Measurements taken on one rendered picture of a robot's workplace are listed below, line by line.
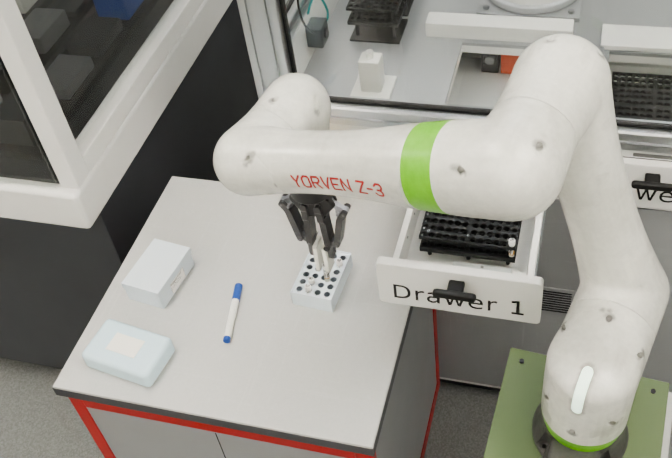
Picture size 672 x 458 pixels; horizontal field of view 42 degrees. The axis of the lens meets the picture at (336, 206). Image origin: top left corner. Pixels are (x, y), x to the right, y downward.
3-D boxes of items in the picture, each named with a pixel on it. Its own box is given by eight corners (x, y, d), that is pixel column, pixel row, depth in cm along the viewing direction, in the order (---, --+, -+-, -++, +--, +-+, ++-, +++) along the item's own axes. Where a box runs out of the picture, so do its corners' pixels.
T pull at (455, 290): (475, 303, 148) (475, 298, 147) (432, 297, 150) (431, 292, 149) (478, 287, 150) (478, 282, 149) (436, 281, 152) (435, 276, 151)
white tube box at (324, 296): (333, 312, 167) (330, 300, 165) (292, 304, 170) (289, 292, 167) (353, 265, 175) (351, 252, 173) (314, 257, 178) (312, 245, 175)
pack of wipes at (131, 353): (178, 349, 165) (172, 335, 162) (151, 390, 159) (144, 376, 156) (113, 329, 171) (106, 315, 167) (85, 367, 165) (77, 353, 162)
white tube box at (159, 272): (164, 310, 173) (157, 293, 169) (128, 299, 176) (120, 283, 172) (195, 263, 180) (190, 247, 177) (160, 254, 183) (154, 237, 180)
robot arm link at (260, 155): (457, 171, 116) (431, 103, 110) (418, 228, 110) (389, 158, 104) (261, 163, 139) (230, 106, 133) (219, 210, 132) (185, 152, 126)
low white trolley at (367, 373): (399, 614, 200) (372, 448, 146) (156, 555, 216) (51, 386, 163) (445, 399, 238) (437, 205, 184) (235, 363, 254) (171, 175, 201)
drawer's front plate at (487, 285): (539, 324, 153) (543, 284, 145) (379, 301, 161) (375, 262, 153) (540, 316, 154) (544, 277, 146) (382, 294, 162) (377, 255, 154)
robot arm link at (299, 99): (339, 67, 133) (280, 52, 138) (296, 116, 126) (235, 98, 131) (349, 137, 143) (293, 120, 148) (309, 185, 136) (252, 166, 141)
